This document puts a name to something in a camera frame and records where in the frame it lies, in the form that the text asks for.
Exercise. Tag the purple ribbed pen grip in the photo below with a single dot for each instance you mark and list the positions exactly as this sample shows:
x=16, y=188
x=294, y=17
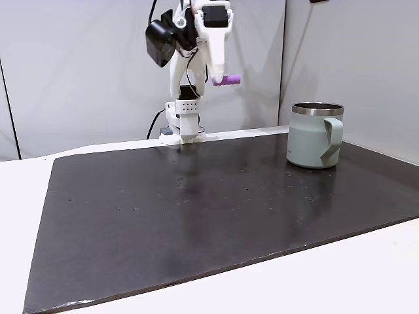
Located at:
x=229, y=80

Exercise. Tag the pale green steel-rimmed mug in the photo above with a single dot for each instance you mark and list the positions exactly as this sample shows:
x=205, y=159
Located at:
x=304, y=140

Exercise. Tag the black table mat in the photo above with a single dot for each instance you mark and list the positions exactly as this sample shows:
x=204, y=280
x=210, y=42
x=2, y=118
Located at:
x=209, y=229

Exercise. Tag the black oval camera box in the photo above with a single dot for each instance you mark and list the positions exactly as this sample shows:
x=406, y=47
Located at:
x=160, y=39

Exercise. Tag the dark wall-mounted object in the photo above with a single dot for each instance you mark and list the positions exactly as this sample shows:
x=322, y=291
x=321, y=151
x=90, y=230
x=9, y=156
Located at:
x=318, y=1

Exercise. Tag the thin black wall strip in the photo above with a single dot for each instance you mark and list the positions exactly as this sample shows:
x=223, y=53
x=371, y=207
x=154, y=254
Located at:
x=10, y=108

